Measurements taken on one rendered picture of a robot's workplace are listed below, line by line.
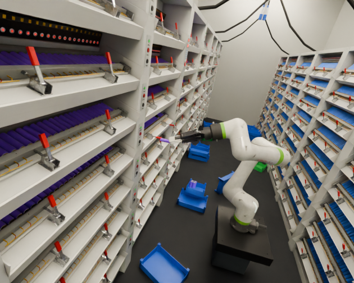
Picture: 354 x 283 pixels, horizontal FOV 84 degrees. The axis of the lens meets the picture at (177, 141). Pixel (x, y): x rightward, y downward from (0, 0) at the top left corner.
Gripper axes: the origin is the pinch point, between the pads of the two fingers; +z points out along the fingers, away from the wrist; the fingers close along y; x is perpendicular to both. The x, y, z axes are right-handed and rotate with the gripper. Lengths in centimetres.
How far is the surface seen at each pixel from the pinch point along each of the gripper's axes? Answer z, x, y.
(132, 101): 12.1, -7.7, 32.7
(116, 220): 39, 39, -6
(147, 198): 36, 23, -51
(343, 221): -96, 56, -57
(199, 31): -31, -128, -40
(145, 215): 43, 35, -64
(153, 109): 9.1, -17.1, 9.2
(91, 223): 36, 40, 22
